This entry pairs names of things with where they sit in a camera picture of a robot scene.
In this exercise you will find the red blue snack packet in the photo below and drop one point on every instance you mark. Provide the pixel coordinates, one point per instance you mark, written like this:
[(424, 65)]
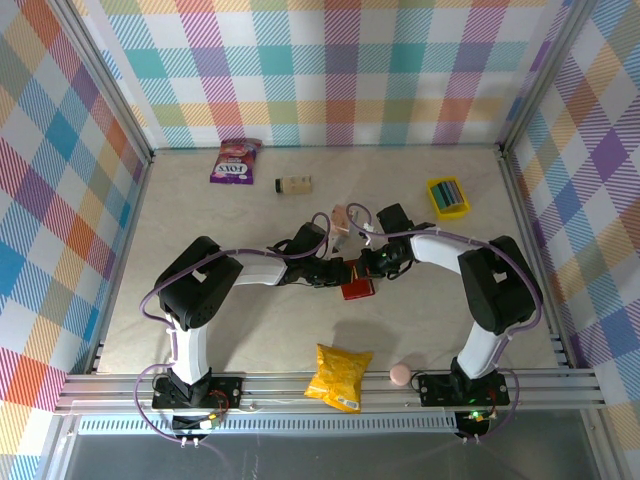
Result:
[(357, 290)]

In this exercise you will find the small yellow plastic bin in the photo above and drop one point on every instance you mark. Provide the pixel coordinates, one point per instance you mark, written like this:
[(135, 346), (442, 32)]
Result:
[(452, 213)]

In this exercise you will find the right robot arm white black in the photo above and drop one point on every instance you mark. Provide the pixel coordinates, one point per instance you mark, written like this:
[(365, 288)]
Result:
[(440, 252)]

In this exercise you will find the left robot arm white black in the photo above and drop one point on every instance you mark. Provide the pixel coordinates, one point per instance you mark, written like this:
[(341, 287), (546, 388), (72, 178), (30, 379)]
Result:
[(260, 272)]

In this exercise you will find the teal card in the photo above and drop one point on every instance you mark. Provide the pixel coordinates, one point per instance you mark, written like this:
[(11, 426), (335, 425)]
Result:
[(439, 196)]

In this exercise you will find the lilac card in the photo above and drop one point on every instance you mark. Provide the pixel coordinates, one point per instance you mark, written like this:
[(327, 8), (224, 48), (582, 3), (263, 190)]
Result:
[(456, 192)]

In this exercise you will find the small beige bottle black cap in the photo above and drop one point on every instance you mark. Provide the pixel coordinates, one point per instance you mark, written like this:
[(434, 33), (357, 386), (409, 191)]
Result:
[(295, 185)]

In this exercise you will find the yellow chips bag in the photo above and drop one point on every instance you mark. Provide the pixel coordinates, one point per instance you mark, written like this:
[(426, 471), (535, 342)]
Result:
[(340, 375)]

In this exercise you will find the pink round macaron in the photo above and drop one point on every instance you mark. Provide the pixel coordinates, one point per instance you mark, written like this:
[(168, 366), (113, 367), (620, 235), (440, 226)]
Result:
[(400, 375)]

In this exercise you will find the purple Fox's candy bag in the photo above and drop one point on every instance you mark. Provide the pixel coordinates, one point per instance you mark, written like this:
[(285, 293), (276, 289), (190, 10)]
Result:
[(234, 165)]

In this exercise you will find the small circuit board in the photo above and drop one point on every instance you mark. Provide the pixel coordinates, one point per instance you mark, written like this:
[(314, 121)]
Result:
[(197, 422), (472, 422)]

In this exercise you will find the grey metal panel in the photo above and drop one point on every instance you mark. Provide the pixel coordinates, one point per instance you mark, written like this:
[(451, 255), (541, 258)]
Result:
[(350, 457)]

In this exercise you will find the aluminium frame rail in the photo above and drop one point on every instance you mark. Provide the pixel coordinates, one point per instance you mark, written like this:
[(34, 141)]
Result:
[(280, 395)]

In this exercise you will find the aluminium table side rail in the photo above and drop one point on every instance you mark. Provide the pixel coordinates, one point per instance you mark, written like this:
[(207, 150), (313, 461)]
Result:
[(527, 225), (125, 235)]

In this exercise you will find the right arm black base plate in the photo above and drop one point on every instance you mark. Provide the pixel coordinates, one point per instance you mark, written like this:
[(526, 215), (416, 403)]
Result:
[(435, 390)]

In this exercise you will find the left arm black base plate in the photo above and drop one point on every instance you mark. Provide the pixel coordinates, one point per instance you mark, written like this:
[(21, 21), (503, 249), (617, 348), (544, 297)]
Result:
[(230, 392)]

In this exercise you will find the aluminium frame post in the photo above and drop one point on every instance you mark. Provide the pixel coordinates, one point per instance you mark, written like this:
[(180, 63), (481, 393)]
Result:
[(111, 85), (544, 75)]

